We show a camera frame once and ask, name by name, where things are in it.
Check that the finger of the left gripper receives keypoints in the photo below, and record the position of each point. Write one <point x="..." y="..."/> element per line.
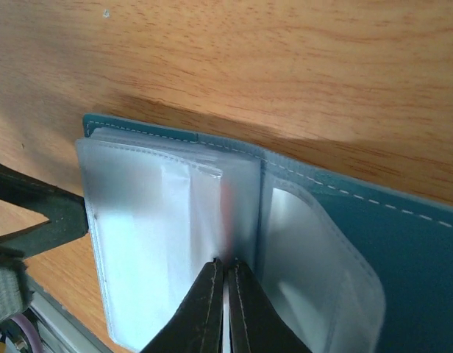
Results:
<point x="65" y="212"/>

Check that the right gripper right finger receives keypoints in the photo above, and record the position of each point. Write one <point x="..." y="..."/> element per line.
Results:
<point x="254" y="324"/>

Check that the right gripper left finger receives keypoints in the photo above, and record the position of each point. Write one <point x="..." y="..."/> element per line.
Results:
<point x="197" y="324"/>

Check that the teal card holder wallet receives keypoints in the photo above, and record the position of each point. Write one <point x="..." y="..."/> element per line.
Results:
<point x="349" y="266"/>

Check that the aluminium rail base frame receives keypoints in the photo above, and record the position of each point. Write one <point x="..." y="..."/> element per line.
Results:
<point x="46" y="326"/>

